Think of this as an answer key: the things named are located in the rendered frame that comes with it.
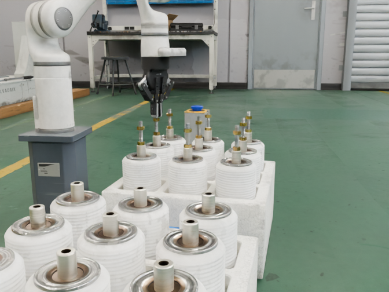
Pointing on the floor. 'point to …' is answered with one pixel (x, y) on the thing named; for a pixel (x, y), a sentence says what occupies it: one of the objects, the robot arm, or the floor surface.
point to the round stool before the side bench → (113, 74)
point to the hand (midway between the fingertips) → (156, 109)
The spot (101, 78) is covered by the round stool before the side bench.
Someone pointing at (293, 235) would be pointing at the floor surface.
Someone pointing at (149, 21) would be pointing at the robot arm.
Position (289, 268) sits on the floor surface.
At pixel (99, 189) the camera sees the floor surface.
